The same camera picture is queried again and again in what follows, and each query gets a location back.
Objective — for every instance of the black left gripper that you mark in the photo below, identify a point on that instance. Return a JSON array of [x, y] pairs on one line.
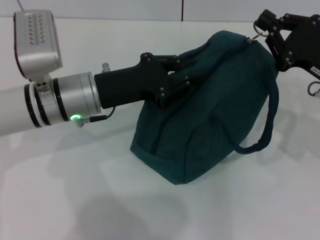
[[130, 85]]

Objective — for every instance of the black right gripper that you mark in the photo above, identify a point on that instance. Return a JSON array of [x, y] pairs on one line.
[[302, 45]]

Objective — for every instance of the dark teal fabric bag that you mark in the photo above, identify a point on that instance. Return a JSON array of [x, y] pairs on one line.
[[212, 120]]

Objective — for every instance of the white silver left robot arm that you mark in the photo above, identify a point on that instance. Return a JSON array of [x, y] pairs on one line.
[[50, 105]]

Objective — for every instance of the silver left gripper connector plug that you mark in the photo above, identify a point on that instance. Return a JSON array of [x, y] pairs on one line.
[[105, 67]]

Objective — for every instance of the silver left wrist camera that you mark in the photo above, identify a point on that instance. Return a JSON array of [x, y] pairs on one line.
[[37, 42]]

